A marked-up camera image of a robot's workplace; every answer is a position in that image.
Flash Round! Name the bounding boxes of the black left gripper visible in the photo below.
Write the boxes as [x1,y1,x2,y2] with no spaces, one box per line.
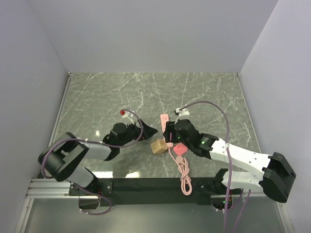
[118,118,158,148]

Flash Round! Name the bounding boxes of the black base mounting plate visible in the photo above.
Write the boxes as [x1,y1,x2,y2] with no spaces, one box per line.
[69,177,243,207]

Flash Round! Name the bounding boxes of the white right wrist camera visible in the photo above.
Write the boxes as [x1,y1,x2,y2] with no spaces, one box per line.
[174,108,190,120]

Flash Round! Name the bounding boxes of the red square plug adapter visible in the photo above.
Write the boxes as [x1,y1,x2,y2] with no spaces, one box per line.
[173,143,188,156]

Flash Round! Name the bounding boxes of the pink power cord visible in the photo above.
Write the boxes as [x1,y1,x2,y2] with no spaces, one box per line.
[167,145,193,196]

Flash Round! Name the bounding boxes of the tan wooden plug adapter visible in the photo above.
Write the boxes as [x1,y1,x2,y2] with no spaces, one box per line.
[150,139,168,154]

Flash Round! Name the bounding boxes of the aluminium rail frame front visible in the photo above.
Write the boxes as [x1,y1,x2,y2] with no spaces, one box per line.
[24,176,284,200]

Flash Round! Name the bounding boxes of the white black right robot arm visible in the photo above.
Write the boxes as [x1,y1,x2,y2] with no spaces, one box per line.
[161,119,296,203]

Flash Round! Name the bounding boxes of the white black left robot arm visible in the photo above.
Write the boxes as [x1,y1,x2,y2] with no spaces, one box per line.
[45,122,158,195]

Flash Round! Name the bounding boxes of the pink power strip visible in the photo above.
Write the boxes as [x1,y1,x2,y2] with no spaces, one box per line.
[160,114,173,148]

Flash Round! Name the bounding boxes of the aluminium rail left edge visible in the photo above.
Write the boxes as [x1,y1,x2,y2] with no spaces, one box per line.
[48,72,74,146]

